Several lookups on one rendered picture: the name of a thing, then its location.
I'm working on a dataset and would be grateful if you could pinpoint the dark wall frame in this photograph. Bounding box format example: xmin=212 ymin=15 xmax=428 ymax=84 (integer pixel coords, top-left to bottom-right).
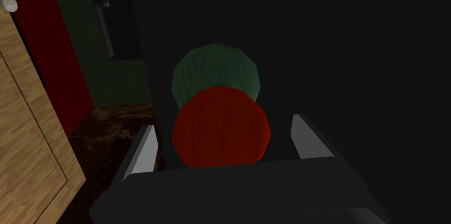
xmin=85 ymin=0 xmax=143 ymax=61

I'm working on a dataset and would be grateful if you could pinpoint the dark door leaf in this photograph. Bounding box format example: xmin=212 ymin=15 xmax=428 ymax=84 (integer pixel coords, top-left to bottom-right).
xmin=125 ymin=0 xmax=451 ymax=224

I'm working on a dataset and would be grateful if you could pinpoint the light wooden door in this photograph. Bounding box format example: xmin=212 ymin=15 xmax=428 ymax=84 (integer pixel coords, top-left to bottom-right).
xmin=0 ymin=8 xmax=87 ymax=224

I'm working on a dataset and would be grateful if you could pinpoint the red and green door knob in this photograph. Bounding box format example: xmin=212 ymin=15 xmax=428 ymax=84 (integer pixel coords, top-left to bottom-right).
xmin=170 ymin=43 xmax=272 ymax=169

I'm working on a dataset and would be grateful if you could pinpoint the white round door knob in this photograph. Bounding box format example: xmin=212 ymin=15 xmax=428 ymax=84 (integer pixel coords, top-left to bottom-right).
xmin=0 ymin=0 xmax=18 ymax=13

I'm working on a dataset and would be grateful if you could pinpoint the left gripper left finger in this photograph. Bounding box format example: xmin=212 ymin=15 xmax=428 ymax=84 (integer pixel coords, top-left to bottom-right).
xmin=113 ymin=124 xmax=159 ymax=182

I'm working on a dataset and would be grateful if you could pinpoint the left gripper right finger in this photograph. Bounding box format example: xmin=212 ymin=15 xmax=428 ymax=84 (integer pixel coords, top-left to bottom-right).
xmin=290 ymin=114 xmax=355 ymax=159

